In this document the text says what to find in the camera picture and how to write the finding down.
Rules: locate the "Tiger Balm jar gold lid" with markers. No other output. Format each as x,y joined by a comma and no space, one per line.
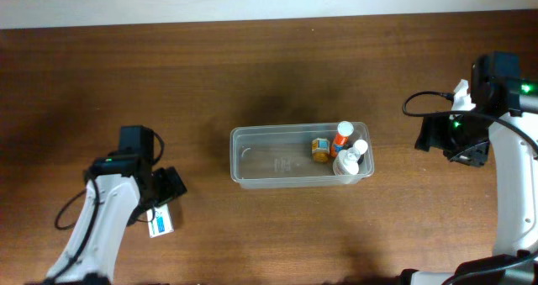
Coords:
320,150

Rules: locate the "white pump lotion bottle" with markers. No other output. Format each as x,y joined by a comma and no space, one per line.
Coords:
346,162

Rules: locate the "white Panadol medicine box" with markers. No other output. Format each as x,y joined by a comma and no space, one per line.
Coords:
159,221

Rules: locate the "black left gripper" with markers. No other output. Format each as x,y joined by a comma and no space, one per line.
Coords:
173,185

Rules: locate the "clear plastic container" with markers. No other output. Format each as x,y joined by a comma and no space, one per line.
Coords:
279,156

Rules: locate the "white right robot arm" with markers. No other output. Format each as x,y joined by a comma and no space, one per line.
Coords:
502,118

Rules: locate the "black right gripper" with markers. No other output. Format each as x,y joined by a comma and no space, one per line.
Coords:
431,133

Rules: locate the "dark syrup bottle white cap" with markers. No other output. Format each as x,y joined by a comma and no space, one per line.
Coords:
361,147

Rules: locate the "orange tube white cap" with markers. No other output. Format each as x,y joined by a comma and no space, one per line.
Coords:
344,130

